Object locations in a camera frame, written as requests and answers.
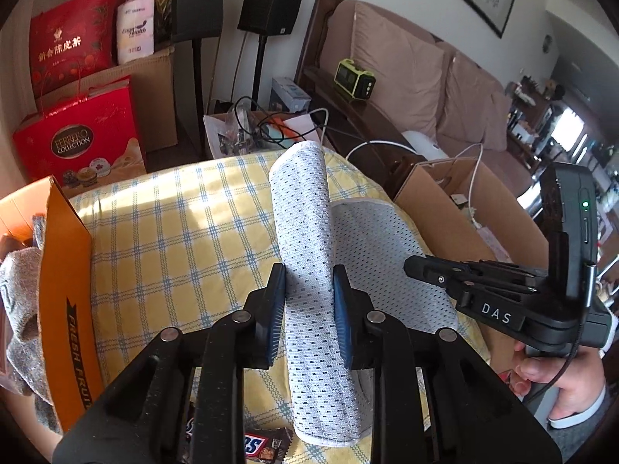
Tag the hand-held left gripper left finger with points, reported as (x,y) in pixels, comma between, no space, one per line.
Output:
(274,316)

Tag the white tissue pack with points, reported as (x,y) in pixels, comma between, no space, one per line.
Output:
(135,29)

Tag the dark patterned package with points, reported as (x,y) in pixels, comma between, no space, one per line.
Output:
(157,9)

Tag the person's right forearm grey sleeve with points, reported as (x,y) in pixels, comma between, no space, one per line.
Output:
(590,435)

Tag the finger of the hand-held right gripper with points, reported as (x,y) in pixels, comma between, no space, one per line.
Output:
(430,270)

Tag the person's right hand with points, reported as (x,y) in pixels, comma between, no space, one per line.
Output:
(580,382)

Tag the black speaker on stand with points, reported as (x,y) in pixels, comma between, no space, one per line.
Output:
(198,2)
(271,5)

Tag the beige sofa cushion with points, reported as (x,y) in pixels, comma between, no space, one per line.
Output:
(476,101)
(396,63)

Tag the white mesh cloth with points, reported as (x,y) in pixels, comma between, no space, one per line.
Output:
(309,261)

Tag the blue grey box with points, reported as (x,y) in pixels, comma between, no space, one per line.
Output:
(290,94)

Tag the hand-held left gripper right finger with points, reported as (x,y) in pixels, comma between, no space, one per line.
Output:
(342,316)

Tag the open brown cardboard box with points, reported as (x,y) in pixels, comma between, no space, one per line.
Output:
(435,188)

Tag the green portable device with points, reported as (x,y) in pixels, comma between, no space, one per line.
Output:
(355,80)

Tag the dark red gift bag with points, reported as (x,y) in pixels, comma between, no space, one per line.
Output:
(72,38)

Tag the white rounded device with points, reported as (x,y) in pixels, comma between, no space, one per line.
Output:
(425,145)

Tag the white charger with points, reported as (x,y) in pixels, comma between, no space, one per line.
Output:
(462,203)

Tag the yellow plaid blanket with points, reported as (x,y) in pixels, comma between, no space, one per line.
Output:
(183,232)

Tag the red chocolate gift bag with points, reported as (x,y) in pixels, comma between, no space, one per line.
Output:
(72,140)

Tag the brown chocolate bar wrapper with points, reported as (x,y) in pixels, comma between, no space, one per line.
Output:
(266,444)

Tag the light grey knitted cloth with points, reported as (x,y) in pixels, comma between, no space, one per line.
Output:
(19,299)

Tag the large brown cardboard box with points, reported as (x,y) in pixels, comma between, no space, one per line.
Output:
(159,101)

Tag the orange cardboard box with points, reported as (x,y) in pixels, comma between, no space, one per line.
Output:
(67,299)

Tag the wooden sofa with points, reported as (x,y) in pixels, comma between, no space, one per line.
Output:
(348,121)

